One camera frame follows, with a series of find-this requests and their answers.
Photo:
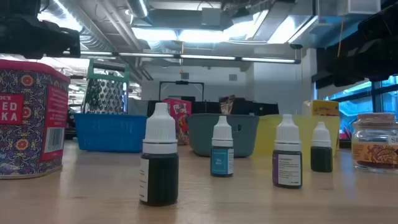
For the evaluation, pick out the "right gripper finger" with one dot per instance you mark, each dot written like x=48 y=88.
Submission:
x=339 y=76
x=360 y=54

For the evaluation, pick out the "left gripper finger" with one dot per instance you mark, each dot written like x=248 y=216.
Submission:
x=70 y=46
x=46 y=34

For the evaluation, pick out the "yellow Corn Pops box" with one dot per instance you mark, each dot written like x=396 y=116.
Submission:
x=323 y=108

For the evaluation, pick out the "red-lidded patterned paprika tin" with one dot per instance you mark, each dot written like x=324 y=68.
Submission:
x=31 y=124

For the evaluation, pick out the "blue-label dropper bottle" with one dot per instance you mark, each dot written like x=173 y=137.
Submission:
x=221 y=161

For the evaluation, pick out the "glass jar cork lid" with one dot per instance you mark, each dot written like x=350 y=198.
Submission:
x=373 y=143

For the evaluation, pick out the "dark green dropper bottle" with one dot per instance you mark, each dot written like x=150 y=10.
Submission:
x=321 y=158

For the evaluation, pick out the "yellow translucent plastic bin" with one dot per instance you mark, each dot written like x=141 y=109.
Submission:
x=267 y=137

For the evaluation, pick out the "blue plastic basket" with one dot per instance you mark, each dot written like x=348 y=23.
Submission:
x=109 y=133

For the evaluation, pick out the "purple-label dropper bottle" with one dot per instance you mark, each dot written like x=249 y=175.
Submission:
x=286 y=169

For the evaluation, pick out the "red Froot Loops box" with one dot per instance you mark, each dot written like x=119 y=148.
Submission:
x=183 y=118

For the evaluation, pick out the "linear ceiling light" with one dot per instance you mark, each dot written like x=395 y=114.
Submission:
x=205 y=57

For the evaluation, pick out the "grey plastic bin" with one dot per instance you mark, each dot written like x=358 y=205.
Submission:
x=202 y=137

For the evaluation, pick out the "black dropper bottle white label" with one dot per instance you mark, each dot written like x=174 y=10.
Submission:
x=158 y=177

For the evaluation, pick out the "black dome ceiling camera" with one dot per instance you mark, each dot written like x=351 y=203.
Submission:
x=296 y=46

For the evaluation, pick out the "grey square wall panel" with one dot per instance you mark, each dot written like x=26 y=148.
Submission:
x=233 y=77
x=185 y=75

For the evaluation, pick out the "black metal rig frame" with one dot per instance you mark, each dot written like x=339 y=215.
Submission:
x=182 y=82

